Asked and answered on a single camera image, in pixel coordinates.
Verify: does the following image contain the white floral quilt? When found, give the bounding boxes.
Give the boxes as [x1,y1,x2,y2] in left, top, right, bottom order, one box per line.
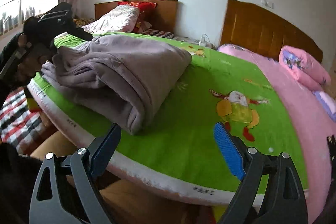
[80,7,141,33]

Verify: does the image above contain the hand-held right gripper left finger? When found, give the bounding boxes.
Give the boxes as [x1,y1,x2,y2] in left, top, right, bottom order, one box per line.
[29,123,122,224]

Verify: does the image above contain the red black plaid blanket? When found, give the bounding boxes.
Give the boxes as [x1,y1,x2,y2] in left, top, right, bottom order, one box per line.
[0,88,57,155]

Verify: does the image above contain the green printed blanket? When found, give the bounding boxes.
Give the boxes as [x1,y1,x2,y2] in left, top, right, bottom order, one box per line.
[28,32,309,206]

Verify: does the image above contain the black flowered cloth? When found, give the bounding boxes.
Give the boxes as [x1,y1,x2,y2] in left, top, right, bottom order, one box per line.
[326,135,336,159]

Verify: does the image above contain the person's left hand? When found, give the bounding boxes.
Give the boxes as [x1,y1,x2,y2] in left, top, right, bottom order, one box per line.
[14,42,54,84]

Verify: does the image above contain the large padded wooden headboard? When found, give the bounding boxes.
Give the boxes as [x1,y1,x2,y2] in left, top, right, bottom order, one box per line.
[219,0,323,64]

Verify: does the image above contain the bedside table with printed cloth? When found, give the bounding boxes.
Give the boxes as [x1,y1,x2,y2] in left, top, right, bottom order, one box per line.
[172,35,218,50]

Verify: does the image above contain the pink bed sheet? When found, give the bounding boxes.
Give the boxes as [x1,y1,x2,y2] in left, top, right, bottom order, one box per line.
[218,44,336,214]

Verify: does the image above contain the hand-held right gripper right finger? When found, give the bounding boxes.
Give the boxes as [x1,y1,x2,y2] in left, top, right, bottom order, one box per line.
[213,122,309,224]

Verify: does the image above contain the red patterned pillow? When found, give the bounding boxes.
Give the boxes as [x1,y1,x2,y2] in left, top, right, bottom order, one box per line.
[117,1,157,33]

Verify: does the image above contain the brown and yellow blanket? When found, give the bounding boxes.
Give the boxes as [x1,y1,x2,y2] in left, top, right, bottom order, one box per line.
[72,18,95,28]

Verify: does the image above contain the purple pillow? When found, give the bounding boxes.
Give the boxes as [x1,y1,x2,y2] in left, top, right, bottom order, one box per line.
[312,90,336,122]

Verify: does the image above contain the folded pink floral quilt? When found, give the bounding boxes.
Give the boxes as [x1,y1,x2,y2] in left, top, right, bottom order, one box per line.
[279,46,332,92]

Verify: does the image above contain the small plain wooden headboard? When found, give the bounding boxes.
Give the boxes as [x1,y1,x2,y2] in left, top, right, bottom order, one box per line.
[94,0,178,33]

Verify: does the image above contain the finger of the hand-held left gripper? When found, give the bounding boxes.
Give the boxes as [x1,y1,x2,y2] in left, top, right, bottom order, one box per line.
[69,25,94,41]

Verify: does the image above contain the purple pants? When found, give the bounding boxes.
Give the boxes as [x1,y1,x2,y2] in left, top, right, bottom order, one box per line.
[41,34,193,135]

